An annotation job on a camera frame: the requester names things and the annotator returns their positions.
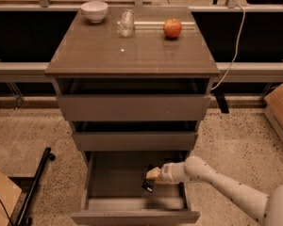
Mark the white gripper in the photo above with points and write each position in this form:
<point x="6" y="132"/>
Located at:
<point x="166" y="174"/>

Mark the black rxbar chocolate bar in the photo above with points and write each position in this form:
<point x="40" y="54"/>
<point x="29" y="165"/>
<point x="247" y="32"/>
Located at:
<point x="148" y="184"/>

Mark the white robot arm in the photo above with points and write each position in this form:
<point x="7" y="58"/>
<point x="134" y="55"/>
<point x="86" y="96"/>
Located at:
<point x="266" y="210"/>

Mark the grey bottom drawer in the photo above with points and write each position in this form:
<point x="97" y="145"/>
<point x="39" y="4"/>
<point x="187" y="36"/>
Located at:
<point x="113" y="193"/>

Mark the grey drawer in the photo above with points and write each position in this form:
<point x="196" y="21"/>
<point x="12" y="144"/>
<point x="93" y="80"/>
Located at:
<point x="135" y="135"/>
<point x="113" y="193"/>
<point x="171" y="107"/>

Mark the grey middle drawer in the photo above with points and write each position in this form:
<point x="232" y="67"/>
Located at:
<point x="135" y="135"/>

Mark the grey drawer cabinet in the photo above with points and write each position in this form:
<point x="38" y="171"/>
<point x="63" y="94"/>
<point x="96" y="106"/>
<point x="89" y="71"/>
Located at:
<point x="95" y="59"/>

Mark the grey top drawer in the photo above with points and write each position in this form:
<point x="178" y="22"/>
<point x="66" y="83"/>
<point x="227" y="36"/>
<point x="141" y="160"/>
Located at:
<point x="171" y="107"/>

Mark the black metal bar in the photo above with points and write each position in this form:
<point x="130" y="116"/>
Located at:
<point x="22" y="219"/>

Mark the right cardboard box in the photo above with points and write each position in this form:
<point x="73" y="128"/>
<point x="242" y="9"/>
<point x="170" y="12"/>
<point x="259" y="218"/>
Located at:
<point x="274" y="109"/>

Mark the cardboard box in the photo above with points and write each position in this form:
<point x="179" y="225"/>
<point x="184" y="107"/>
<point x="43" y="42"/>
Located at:
<point x="274" y="109"/>
<point x="9" y="196"/>

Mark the red apple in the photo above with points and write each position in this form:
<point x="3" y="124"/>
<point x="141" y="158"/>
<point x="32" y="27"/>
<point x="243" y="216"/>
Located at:
<point x="172" y="28"/>

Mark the left cardboard box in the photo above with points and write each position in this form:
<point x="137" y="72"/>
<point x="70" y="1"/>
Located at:
<point x="9" y="196"/>

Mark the clear glass jar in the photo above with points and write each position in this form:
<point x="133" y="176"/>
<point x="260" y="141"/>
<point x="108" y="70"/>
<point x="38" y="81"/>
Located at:
<point x="126" y="24"/>

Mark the white ceramic bowl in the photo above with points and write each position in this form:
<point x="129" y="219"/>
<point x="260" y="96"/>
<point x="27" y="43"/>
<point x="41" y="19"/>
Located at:
<point x="95" y="11"/>

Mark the grey metal rail frame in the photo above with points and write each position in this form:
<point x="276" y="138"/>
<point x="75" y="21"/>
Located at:
<point x="240" y="72"/>

